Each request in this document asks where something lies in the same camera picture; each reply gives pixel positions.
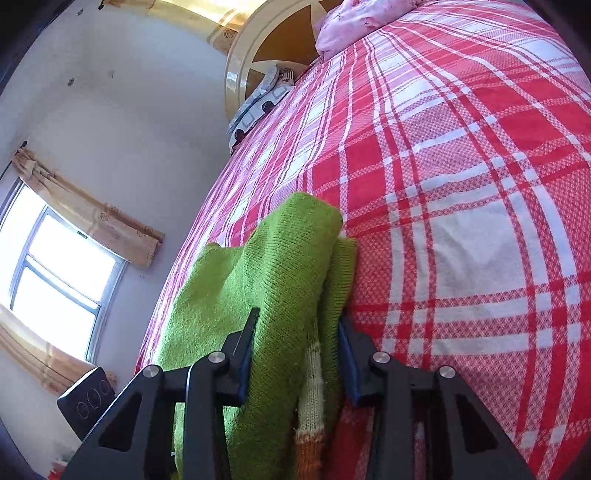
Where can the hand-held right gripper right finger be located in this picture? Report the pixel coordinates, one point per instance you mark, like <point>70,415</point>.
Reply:
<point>351,369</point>

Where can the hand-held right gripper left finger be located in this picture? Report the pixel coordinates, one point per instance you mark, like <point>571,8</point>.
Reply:
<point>244,374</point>

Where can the green striped knit sweater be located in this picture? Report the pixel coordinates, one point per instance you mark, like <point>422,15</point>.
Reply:
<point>277,277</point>

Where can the beige side window curtain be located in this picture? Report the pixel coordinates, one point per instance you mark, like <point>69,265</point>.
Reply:
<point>41,355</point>
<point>97,217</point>

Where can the side window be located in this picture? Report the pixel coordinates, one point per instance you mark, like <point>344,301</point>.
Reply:
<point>60,281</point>

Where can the red plaid blanket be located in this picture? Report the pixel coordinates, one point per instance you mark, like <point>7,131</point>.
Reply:
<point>461,194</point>

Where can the white blue patterned pillow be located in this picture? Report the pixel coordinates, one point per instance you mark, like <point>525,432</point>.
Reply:
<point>261,104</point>

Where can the cream arched headboard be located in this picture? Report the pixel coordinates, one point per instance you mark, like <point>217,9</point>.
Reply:
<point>240,64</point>

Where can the pink pillow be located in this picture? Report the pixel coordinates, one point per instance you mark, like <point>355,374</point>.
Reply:
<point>355,23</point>

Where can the golden curtain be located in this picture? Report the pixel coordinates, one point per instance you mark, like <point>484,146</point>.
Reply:
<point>198,16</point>

